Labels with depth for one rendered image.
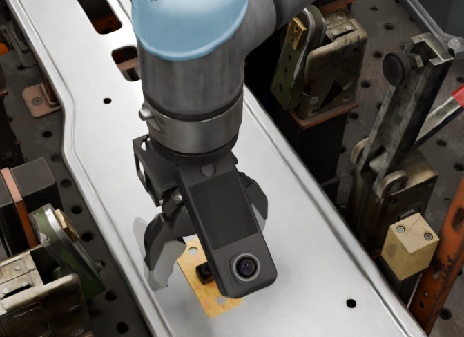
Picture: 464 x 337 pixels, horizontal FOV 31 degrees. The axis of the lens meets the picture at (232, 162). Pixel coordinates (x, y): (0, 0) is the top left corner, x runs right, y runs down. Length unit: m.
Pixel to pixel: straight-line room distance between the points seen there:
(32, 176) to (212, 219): 0.31
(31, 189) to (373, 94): 0.66
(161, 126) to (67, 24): 0.45
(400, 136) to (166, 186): 0.22
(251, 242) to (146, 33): 0.20
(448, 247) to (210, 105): 0.31
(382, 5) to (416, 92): 0.79
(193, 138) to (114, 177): 0.29
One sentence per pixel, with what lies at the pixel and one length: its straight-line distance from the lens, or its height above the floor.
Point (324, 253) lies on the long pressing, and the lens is 0.85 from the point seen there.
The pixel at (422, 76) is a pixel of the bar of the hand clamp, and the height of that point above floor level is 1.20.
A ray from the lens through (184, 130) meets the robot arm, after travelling 0.61.
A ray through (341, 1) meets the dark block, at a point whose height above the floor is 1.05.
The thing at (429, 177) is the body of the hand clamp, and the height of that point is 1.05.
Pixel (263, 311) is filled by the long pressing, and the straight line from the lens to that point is 0.81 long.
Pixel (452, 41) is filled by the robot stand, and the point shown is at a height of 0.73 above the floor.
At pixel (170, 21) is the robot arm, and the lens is 0.53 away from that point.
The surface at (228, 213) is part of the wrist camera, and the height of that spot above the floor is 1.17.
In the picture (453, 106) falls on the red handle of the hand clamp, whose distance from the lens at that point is 0.83.
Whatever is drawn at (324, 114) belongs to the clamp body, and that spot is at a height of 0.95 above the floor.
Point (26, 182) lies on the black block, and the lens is 0.92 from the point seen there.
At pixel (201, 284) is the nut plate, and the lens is 0.82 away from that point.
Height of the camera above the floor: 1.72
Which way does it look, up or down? 54 degrees down
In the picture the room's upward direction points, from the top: 2 degrees clockwise
